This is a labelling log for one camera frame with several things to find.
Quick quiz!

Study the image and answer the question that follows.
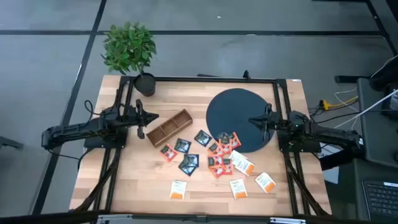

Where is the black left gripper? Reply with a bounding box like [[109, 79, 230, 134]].
[[123, 98, 160, 140]]

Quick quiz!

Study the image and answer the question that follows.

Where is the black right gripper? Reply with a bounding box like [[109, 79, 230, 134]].
[[248, 103, 291, 143]]

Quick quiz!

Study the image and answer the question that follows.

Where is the yellow power cable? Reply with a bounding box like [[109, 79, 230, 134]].
[[322, 95, 360, 110]]

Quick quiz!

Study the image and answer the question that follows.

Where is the wooden three-compartment tray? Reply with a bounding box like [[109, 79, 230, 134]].
[[146, 108, 193, 149]]

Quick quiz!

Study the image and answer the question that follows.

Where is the black cable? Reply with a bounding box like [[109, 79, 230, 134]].
[[310, 108, 385, 125]]

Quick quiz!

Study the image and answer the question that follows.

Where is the thick white cable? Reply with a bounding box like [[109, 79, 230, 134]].
[[333, 89, 398, 129]]

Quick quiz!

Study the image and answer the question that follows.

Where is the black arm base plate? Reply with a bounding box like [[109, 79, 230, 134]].
[[277, 136, 322, 154], [83, 133, 129, 149]]

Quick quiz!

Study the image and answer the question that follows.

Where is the dark round plate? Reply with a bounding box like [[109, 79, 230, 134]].
[[205, 88, 277, 154]]

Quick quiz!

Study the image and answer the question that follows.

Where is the black plant pot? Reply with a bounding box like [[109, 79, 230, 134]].
[[133, 72, 157, 97]]

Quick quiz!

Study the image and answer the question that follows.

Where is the dark laptop with keyboard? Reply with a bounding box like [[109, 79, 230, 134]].
[[354, 159, 398, 223]]

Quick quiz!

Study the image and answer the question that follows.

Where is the thin white cable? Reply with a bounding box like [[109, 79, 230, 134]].
[[334, 87, 359, 131]]

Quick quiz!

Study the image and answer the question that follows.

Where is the white paper sheet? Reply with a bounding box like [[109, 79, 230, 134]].
[[320, 143, 340, 185]]

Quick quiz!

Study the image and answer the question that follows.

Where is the silver metal bracket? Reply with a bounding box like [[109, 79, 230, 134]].
[[269, 217, 307, 224], [96, 213, 134, 224]]

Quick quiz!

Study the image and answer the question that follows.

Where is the green leafy plant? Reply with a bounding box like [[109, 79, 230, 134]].
[[99, 21, 157, 76]]

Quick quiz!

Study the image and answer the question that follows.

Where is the black front crossbar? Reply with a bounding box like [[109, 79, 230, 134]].
[[0, 210, 398, 224]]

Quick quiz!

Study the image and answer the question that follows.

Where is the dark grey desk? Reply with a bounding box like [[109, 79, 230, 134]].
[[356, 77, 398, 169]]

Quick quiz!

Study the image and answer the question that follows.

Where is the black office chair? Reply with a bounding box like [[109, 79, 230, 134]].
[[369, 54, 398, 91]]

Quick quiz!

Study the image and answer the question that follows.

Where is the black desk foot bar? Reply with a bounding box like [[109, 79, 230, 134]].
[[319, 149, 365, 171], [334, 75, 374, 84]]

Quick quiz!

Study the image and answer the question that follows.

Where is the dark metal foot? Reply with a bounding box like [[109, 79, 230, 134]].
[[0, 135, 25, 151]]

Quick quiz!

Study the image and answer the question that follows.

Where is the black aluminium table frame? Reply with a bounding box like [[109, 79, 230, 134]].
[[73, 75, 332, 218]]

